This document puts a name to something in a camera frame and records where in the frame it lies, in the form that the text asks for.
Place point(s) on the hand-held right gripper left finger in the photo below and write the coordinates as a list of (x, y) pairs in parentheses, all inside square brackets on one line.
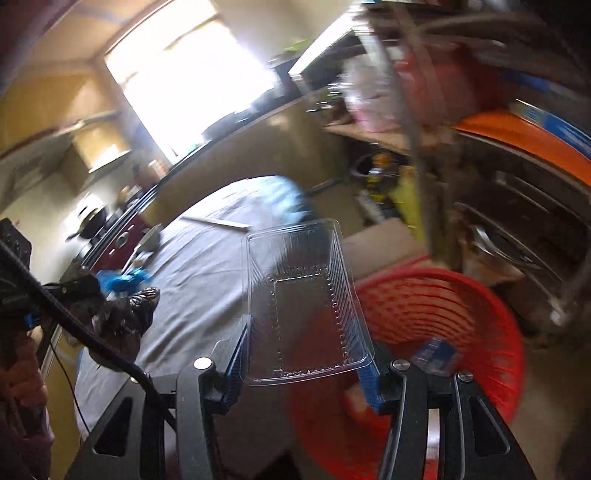
[(235, 364)]

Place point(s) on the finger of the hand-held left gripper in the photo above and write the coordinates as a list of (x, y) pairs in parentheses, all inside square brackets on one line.
[(122, 281)]

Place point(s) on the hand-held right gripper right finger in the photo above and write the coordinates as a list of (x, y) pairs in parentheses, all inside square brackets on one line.
[(369, 383)]

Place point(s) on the dark wrapper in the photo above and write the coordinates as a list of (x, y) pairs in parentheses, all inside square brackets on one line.
[(127, 318)]

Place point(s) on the clear plastic tray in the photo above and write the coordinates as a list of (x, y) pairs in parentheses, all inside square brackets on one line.
[(300, 300)]

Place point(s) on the red plastic basket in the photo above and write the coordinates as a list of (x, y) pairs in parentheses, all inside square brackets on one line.
[(461, 314)]

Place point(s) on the person's left hand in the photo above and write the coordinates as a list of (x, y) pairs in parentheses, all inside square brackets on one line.
[(25, 374)]

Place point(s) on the dark red oven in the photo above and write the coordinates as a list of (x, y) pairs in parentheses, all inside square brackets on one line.
[(127, 235)]

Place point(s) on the wok with lid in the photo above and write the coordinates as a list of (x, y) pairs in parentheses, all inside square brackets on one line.
[(90, 222)]

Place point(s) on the blue packet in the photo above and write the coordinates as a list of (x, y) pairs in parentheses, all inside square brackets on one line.
[(436, 356)]

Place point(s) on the grey tablecloth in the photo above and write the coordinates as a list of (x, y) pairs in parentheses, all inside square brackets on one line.
[(198, 277)]

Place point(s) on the chopsticks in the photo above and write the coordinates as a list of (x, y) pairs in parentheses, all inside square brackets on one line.
[(217, 223)]

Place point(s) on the cardboard box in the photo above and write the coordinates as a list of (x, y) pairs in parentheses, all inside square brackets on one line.
[(383, 247)]

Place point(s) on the blue table cover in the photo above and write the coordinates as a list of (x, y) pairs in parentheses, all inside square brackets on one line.
[(286, 194)]

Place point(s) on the yellow oil bottle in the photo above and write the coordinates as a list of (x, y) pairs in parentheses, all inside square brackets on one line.
[(381, 177)]

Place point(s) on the window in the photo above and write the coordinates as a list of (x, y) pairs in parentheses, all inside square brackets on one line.
[(184, 78)]

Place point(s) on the metal shelf rack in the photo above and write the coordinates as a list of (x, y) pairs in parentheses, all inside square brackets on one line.
[(415, 115)]

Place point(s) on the orange board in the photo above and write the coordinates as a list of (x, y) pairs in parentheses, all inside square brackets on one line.
[(531, 138)]

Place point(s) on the blue printed box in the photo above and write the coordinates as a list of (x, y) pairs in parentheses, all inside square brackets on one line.
[(558, 123)]

